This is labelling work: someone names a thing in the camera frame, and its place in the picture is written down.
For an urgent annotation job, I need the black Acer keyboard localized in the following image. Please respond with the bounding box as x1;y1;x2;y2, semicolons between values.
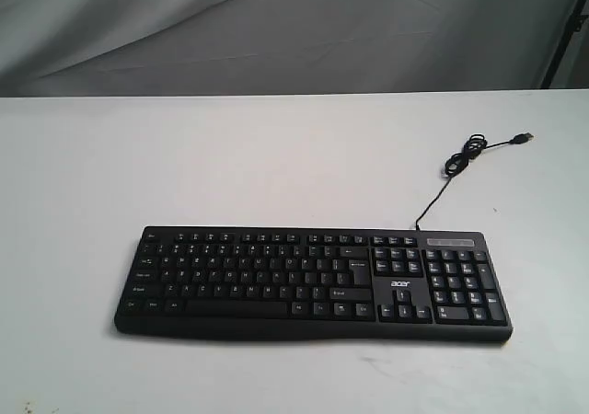
114;226;513;343

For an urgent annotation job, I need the grey backdrop cloth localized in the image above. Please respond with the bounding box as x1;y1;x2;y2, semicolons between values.
1;0;576;97

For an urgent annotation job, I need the black tripod stand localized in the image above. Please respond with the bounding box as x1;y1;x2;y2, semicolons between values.
540;0;588;89

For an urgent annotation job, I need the black USB cable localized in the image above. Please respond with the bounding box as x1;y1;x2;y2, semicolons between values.
414;132;536;231

